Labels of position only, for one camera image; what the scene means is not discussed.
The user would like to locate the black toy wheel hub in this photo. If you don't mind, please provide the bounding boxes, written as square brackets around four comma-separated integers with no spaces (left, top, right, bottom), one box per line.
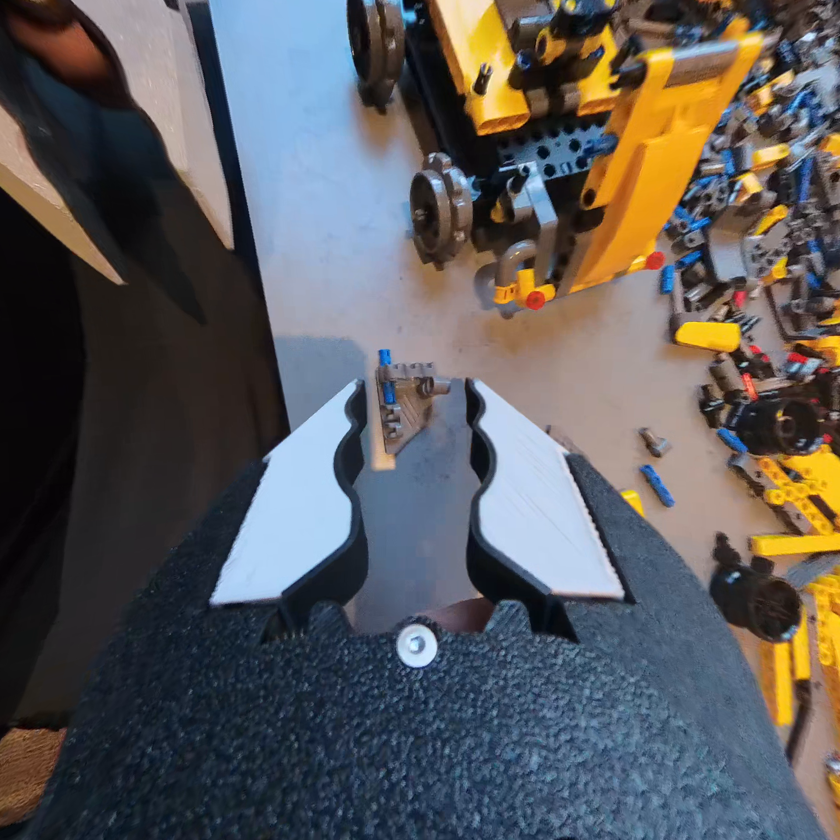
[709,533,805,644]

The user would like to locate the yellow black toy brick vehicle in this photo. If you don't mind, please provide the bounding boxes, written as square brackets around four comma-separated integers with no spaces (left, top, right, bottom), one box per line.
[344,0,767,321]

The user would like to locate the blue toy pin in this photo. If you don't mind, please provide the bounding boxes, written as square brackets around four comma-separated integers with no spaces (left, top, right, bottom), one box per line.
[640,462,677,508]

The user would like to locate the grey desk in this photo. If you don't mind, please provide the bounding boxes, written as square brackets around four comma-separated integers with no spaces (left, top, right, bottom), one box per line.
[187,0,840,840]

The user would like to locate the small grey brick assembly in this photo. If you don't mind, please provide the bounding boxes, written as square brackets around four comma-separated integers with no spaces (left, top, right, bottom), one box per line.
[371,348,454,472]

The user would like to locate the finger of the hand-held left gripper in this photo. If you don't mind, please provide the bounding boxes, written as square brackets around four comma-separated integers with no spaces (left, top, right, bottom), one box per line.
[73,0,236,252]
[0,92,129,287]

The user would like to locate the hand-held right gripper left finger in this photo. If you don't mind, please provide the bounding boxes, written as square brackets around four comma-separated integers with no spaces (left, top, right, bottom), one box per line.
[207,378,370,624]

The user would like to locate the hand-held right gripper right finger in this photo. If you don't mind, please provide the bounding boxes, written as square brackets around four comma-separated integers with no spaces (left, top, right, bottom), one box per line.
[463,377,627,642]

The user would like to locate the pile of toy brick pieces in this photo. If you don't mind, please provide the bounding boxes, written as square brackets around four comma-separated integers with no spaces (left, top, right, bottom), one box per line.
[656,0,840,808]

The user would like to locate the person's left hand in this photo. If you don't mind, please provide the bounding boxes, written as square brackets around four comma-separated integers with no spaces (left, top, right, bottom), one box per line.
[8,0,117,91]

